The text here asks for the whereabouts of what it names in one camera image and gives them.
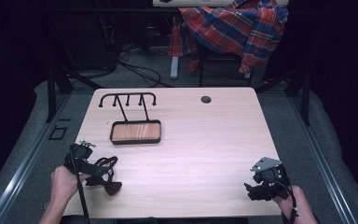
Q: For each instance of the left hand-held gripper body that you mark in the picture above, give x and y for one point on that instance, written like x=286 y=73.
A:
x=80 y=152

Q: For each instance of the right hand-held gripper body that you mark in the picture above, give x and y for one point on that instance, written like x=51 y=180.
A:
x=270 y=177

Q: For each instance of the dark brown bow tie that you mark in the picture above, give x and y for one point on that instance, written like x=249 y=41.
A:
x=107 y=183

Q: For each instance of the person's right hand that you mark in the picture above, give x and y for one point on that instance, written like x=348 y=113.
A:
x=292 y=203

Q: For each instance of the person's left hand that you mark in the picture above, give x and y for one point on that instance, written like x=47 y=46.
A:
x=62 y=182

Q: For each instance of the black hook rack with tray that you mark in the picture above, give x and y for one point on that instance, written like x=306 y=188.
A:
x=135 y=132

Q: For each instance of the black metal stand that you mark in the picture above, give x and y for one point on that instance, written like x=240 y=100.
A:
x=298 y=90
x=56 y=87

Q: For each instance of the black chair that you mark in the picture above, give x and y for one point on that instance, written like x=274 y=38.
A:
x=220 y=62

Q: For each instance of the red blue plaid shirt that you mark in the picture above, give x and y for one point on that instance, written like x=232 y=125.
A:
x=236 y=26

